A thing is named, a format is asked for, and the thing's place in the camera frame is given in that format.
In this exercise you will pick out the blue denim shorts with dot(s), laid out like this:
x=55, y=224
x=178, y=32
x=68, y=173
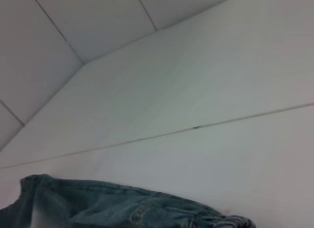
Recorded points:
x=98, y=208

